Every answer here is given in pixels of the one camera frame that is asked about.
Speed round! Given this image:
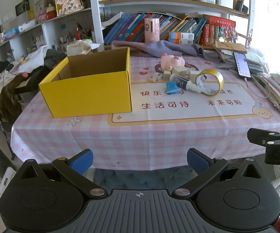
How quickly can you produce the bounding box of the brown cloth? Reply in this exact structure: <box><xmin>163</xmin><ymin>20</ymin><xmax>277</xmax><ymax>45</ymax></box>
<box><xmin>0</xmin><ymin>74</ymin><xmax>24</xmax><ymax>124</ymax></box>

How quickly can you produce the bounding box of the pink plush pig toy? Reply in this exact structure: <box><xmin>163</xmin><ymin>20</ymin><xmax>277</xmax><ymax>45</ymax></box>
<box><xmin>160</xmin><ymin>53</ymin><xmax>185</xmax><ymax>71</ymax></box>

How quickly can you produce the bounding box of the small white printed box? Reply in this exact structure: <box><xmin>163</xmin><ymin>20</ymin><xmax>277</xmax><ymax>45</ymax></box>
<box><xmin>149</xmin><ymin>73</ymin><xmax>163</xmax><ymax>83</ymax></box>

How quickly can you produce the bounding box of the red white doll jar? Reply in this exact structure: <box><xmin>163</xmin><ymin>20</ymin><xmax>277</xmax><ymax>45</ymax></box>
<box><xmin>46</xmin><ymin>4</ymin><xmax>57</xmax><ymax>20</ymax></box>

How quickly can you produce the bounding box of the stack of brown notebooks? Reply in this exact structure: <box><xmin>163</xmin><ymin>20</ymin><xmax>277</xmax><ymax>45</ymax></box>
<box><xmin>214</xmin><ymin>41</ymin><xmax>248</xmax><ymax>65</ymax></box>

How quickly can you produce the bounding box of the row of blue books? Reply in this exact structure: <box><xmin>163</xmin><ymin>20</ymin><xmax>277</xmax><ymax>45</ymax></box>
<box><xmin>103</xmin><ymin>13</ymin><xmax>207</xmax><ymax>44</ymax></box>

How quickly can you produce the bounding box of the red boxed book set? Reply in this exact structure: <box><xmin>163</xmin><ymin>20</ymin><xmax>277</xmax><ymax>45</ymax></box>
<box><xmin>201</xmin><ymin>16</ymin><xmax>236</xmax><ymax>45</ymax></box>

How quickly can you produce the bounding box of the dark grey garment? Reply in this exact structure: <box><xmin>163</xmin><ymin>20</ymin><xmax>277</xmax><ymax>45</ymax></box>
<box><xmin>44</xmin><ymin>49</ymin><xmax>68</xmax><ymax>70</ymax></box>

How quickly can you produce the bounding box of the white charging cable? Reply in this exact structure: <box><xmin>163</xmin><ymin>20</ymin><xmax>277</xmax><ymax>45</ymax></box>
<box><xmin>244</xmin><ymin>78</ymin><xmax>274</xmax><ymax>100</ymax></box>

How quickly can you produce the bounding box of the open grey book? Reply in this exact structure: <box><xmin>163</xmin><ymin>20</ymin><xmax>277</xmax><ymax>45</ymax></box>
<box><xmin>101</xmin><ymin>12</ymin><xmax>124</xmax><ymax>28</ymax></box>

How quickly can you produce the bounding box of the white shirt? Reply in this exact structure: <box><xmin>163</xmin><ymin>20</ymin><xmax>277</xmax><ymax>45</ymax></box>
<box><xmin>19</xmin><ymin>45</ymin><xmax>49</xmax><ymax>73</ymax></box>

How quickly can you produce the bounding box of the white shelf unit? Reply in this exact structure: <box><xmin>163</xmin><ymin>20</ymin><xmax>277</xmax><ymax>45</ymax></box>
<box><xmin>0</xmin><ymin>0</ymin><xmax>256</xmax><ymax>63</ymax></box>

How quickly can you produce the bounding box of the small blue plastic item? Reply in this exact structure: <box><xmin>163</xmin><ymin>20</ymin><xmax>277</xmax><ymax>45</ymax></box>
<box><xmin>165</xmin><ymin>82</ymin><xmax>179</xmax><ymax>93</ymax></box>

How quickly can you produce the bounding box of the yellow tape roll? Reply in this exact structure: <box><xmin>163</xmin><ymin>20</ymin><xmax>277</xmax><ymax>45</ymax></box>
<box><xmin>195</xmin><ymin>68</ymin><xmax>224</xmax><ymax>97</ymax></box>

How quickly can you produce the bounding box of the pink purple scarf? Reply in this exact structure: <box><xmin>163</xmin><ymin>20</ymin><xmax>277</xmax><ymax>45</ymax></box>
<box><xmin>111</xmin><ymin>40</ymin><xmax>222</xmax><ymax>63</ymax></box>

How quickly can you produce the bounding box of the green cup with pens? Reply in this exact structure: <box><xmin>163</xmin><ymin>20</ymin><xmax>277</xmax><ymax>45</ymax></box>
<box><xmin>75</xmin><ymin>22</ymin><xmax>93</xmax><ymax>40</ymax></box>

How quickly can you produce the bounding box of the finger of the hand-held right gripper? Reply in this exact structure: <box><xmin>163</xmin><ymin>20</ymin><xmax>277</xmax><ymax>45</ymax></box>
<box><xmin>247</xmin><ymin>128</ymin><xmax>280</xmax><ymax>148</ymax></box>

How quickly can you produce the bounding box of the pink gift box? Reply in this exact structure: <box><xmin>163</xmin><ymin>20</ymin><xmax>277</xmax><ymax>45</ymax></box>
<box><xmin>36</xmin><ymin>8</ymin><xmax>48</xmax><ymax>23</ymax></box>

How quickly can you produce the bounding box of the black picture frame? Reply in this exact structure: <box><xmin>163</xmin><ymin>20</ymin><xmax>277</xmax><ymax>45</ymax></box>
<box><xmin>15</xmin><ymin>0</ymin><xmax>30</xmax><ymax>16</ymax></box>

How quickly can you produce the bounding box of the flat white box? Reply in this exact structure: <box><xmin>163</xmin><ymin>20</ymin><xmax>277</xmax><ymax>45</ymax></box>
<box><xmin>19</xmin><ymin>19</ymin><xmax>37</xmax><ymax>33</ymax></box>

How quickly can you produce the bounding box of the yellow cardboard box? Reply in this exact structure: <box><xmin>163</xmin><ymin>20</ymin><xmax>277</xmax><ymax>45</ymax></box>
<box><xmin>38</xmin><ymin>47</ymin><xmax>132</xmax><ymax>118</ymax></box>

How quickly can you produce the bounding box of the white dark-label bottle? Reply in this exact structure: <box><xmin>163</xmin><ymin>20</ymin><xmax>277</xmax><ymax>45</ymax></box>
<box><xmin>170</xmin><ymin>74</ymin><xmax>205</xmax><ymax>94</ymax></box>

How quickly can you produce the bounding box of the black side table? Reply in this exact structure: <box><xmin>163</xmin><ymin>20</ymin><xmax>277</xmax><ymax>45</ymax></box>
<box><xmin>14</xmin><ymin>67</ymin><xmax>49</xmax><ymax>95</ymax></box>

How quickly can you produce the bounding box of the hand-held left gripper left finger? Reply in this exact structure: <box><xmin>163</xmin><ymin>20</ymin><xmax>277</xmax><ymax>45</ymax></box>
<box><xmin>18</xmin><ymin>149</ymin><xmax>108</xmax><ymax>199</ymax></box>

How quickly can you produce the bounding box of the blue tufted seat cushion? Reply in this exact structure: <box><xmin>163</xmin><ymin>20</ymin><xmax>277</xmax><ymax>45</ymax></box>
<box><xmin>93</xmin><ymin>168</ymin><xmax>191</xmax><ymax>192</ymax></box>

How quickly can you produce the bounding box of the white power adapter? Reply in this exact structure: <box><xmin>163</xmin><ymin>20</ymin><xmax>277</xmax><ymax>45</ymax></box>
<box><xmin>171</xmin><ymin>67</ymin><xmax>188</xmax><ymax>77</ymax></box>

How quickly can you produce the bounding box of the tall pink printed box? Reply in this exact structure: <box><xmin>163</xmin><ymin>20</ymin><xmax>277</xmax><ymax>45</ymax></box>
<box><xmin>144</xmin><ymin>18</ymin><xmax>160</xmax><ymax>43</ymax></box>

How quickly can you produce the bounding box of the cream tissue pack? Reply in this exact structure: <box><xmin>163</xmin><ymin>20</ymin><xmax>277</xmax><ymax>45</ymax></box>
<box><xmin>66</xmin><ymin>39</ymin><xmax>100</xmax><ymax>56</ymax></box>

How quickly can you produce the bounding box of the stack of orange blue boxes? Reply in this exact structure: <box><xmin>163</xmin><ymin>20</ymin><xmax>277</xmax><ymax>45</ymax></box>
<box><xmin>168</xmin><ymin>31</ymin><xmax>194</xmax><ymax>45</ymax></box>

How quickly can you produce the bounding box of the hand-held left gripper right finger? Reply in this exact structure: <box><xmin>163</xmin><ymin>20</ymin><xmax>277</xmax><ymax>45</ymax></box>
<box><xmin>173</xmin><ymin>148</ymin><xmax>263</xmax><ymax>198</ymax></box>

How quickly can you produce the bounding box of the black smartphone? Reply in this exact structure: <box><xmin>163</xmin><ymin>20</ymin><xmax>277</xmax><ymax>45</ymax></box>
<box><xmin>233</xmin><ymin>52</ymin><xmax>252</xmax><ymax>78</ymax></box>

